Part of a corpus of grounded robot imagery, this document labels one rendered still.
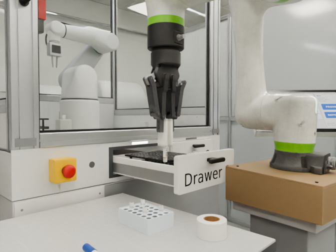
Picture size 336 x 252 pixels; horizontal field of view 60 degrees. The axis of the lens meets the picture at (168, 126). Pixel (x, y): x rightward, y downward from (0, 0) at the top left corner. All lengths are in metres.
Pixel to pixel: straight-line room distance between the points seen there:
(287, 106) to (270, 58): 1.77
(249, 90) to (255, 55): 0.12
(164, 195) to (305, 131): 0.63
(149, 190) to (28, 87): 0.61
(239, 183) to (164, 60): 0.48
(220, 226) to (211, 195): 0.86
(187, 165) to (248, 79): 0.40
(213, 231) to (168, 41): 0.45
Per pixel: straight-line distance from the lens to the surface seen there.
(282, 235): 1.03
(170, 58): 0.71
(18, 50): 0.95
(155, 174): 0.92
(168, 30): 0.72
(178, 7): 0.73
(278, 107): 1.02
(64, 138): 0.99
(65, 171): 0.92
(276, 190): 0.92
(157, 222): 0.74
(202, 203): 1.51
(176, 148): 1.28
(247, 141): 2.84
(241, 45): 1.09
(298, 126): 1.00
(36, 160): 0.96
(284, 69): 2.67
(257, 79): 1.08
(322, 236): 1.09
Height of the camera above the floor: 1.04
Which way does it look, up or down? 2 degrees down
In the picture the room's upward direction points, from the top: straight up
